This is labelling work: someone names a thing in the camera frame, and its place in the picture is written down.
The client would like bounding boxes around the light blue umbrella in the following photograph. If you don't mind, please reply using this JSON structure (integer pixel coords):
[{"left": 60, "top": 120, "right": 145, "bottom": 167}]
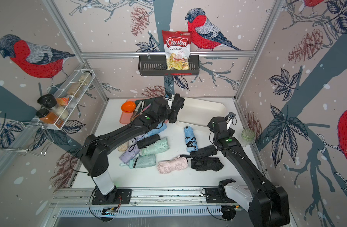
[{"left": 144, "top": 122, "right": 167, "bottom": 138}]

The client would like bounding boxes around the blue patterned umbrella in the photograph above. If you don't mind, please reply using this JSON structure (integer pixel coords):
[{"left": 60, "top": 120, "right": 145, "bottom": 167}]
[{"left": 184, "top": 126, "right": 199, "bottom": 152}]

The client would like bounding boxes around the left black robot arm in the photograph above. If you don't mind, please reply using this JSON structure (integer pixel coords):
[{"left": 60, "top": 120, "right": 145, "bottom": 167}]
[{"left": 78, "top": 97, "right": 171, "bottom": 196}]

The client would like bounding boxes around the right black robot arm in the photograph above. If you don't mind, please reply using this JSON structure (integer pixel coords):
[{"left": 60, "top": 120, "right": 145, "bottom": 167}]
[{"left": 207, "top": 116, "right": 290, "bottom": 227}]

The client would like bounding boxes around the black sleeved umbrella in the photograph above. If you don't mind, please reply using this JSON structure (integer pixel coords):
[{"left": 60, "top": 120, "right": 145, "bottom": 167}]
[{"left": 180, "top": 145, "right": 217, "bottom": 159}]

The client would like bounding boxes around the cream storage box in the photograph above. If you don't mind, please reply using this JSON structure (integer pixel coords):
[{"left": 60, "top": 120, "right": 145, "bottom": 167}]
[{"left": 176, "top": 97, "right": 227, "bottom": 131}]

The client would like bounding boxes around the mint green folded umbrella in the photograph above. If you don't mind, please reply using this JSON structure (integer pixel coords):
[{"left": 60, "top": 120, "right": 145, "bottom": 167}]
[{"left": 140, "top": 137, "right": 170, "bottom": 156}]

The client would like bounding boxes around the black cased compact umbrella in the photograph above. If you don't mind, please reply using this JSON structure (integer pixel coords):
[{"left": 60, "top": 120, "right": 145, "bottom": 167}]
[{"left": 137, "top": 134, "right": 161, "bottom": 149}]

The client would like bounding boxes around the lavender folded umbrella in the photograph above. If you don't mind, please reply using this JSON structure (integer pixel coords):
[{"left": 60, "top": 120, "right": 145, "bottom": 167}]
[{"left": 119, "top": 135, "right": 145, "bottom": 164}]

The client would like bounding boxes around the beige striped folded umbrella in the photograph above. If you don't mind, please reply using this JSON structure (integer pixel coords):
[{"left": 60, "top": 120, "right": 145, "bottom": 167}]
[{"left": 117, "top": 142, "right": 129, "bottom": 152}]

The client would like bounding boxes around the pink folded umbrella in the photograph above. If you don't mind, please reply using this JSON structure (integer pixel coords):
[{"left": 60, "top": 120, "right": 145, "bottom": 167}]
[{"left": 157, "top": 157, "right": 188, "bottom": 174}]

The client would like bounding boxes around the dark green cloth napkin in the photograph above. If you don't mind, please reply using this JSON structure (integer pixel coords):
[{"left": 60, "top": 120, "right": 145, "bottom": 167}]
[{"left": 130, "top": 97, "right": 156, "bottom": 121}]

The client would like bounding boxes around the green lidded glass jar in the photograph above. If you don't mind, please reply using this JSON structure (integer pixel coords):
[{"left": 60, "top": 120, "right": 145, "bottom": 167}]
[{"left": 240, "top": 129, "right": 256, "bottom": 147}]

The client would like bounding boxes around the pink plastic tray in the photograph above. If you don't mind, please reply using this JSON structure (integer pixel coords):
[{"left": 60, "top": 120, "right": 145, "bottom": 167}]
[{"left": 120, "top": 98, "right": 140, "bottom": 124}]

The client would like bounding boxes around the Chuba cassava chips bag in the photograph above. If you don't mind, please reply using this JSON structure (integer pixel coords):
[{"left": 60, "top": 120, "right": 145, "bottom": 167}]
[{"left": 162, "top": 31, "right": 191, "bottom": 70}]

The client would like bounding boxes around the black lidded spice jar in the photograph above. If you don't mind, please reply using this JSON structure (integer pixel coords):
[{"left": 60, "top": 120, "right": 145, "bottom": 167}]
[{"left": 37, "top": 94, "right": 60, "bottom": 110}]

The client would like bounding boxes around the orange spice jar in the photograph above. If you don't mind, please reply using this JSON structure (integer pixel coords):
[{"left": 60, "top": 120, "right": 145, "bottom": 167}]
[{"left": 36, "top": 108, "right": 59, "bottom": 124}]

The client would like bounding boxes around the black wall basket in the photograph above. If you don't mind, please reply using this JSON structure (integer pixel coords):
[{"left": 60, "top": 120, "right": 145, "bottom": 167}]
[{"left": 138, "top": 54, "right": 200, "bottom": 77}]

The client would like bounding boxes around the mint green strapped umbrella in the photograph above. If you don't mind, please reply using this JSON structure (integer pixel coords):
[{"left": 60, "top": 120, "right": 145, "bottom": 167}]
[{"left": 120, "top": 154, "right": 156, "bottom": 169}]

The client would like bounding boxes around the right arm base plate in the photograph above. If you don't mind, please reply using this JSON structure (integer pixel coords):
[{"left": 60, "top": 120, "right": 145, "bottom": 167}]
[{"left": 201, "top": 188, "right": 235, "bottom": 204}]

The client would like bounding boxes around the white wire spice rack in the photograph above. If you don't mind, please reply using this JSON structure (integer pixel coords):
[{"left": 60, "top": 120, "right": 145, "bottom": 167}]
[{"left": 47, "top": 69, "right": 96, "bottom": 130}]

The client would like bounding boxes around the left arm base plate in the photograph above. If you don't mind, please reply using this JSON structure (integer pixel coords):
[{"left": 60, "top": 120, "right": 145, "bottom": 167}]
[{"left": 91, "top": 188, "right": 133, "bottom": 205}]

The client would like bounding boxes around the wire hook rack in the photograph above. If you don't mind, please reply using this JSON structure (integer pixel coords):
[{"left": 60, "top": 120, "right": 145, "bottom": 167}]
[{"left": 0, "top": 120, "right": 54, "bottom": 157}]

